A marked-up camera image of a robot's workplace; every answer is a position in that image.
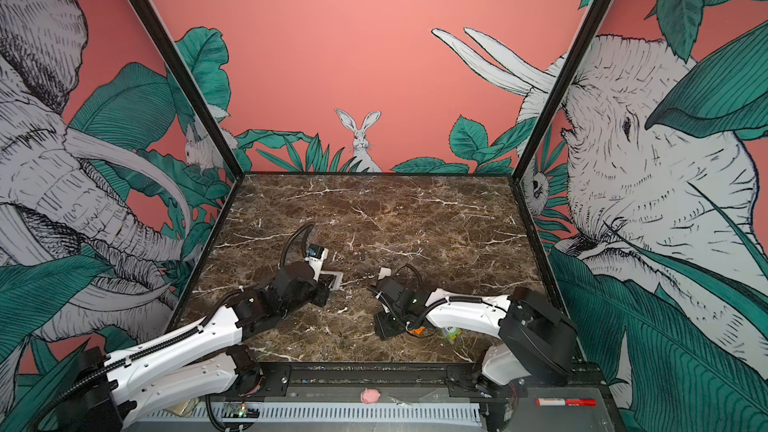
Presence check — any white red remote control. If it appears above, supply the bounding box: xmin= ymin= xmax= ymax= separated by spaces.
xmin=319 ymin=271 xmax=343 ymax=291

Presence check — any white battery cover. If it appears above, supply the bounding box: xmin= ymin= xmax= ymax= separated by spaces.
xmin=378 ymin=267 xmax=392 ymax=280

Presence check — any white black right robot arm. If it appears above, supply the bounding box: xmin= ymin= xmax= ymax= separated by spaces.
xmin=367 ymin=277 xmax=577 ymax=386

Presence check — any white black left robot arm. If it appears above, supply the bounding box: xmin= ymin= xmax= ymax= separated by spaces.
xmin=27 ymin=259 xmax=339 ymax=431

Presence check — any red white marker pen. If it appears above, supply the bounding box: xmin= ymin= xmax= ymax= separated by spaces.
xmin=535 ymin=397 xmax=598 ymax=407

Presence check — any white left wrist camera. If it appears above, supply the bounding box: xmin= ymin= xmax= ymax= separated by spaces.
xmin=305 ymin=244 xmax=328 ymax=281

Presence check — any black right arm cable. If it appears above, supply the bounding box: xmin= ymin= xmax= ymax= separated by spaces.
xmin=398 ymin=262 xmax=424 ymax=289

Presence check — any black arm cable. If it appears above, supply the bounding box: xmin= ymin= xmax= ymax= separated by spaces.
xmin=279 ymin=221 xmax=316 ymax=271
xmin=398 ymin=262 xmax=424 ymax=289

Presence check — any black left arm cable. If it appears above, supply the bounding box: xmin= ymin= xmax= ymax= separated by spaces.
xmin=279 ymin=221 xmax=316 ymax=271

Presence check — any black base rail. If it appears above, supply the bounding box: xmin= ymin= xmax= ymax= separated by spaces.
xmin=239 ymin=361 xmax=607 ymax=400

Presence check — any white slotted cable duct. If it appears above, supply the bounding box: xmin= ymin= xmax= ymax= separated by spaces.
xmin=137 ymin=401 xmax=483 ymax=427

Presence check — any black corner frame post left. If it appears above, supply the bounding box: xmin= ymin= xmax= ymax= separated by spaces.
xmin=128 ymin=0 xmax=244 ymax=182

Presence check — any black corner frame post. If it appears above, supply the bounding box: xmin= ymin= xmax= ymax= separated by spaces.
xmin=511 ymin=0 xmax=613 ymax=185
xmin=128 ymin=0 xmax=244 ymax=182

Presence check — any black corner frame post right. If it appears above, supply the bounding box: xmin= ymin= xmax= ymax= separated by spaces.
xmin=511 ymin=0 xmax=613 ymax=185

